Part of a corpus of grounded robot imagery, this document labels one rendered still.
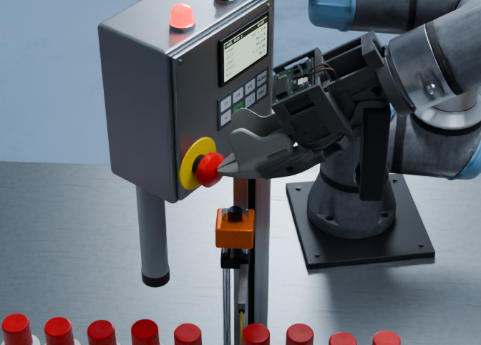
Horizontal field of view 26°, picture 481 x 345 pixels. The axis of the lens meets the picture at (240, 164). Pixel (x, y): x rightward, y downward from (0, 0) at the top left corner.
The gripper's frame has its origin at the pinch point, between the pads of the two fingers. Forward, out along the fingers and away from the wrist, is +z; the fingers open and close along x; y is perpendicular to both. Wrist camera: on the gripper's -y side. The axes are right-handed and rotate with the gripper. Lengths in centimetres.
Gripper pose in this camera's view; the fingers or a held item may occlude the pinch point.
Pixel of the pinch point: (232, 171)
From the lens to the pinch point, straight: 108.4
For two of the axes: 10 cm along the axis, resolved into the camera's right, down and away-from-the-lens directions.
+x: -0.5, 6.0, -8.0
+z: -8.6, 3.8, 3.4
